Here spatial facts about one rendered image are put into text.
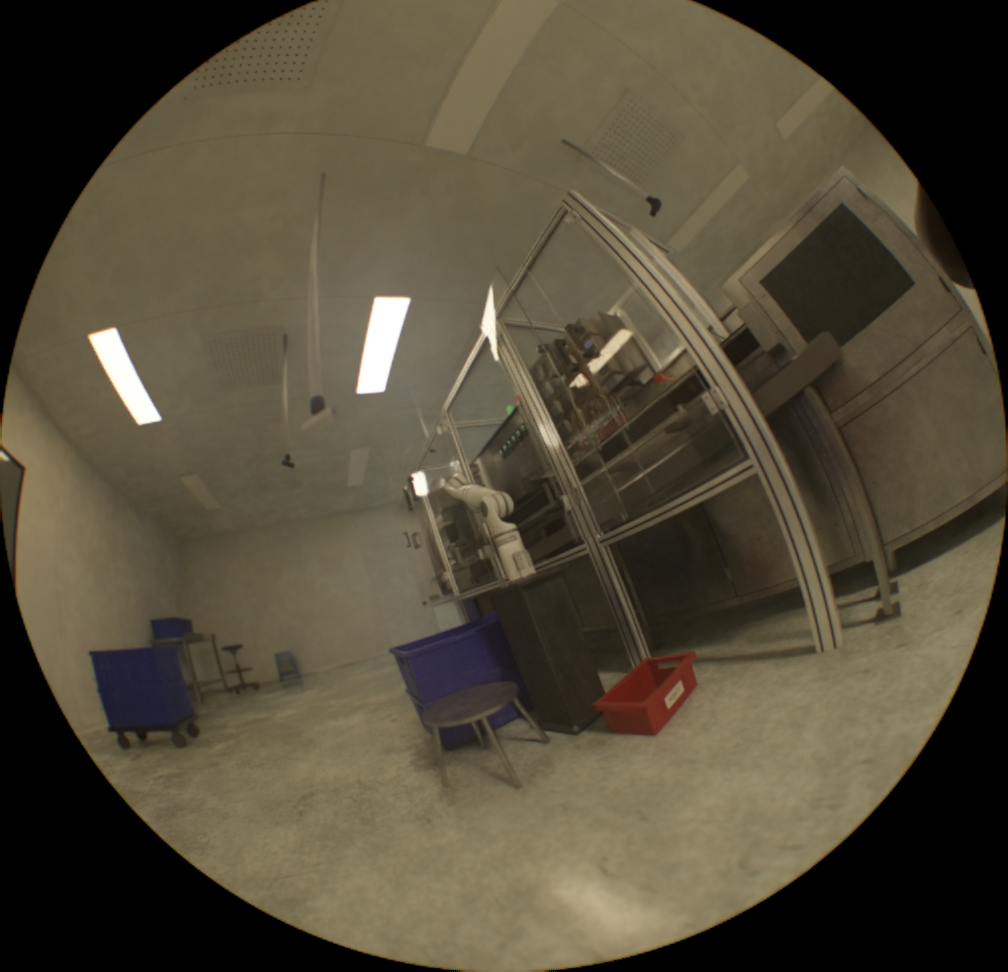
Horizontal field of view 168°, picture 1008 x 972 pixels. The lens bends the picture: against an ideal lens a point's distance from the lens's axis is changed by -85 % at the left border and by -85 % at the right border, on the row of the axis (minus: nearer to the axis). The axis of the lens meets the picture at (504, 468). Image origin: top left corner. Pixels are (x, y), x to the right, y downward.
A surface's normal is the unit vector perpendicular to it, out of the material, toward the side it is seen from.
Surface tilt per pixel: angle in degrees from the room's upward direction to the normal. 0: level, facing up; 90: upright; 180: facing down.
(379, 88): 180
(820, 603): 90
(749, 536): 90
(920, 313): 90
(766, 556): 90
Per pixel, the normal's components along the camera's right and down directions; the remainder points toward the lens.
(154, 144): 0.34, 0.89
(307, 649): 0.43, -0.44
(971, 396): -0.84, 0.14
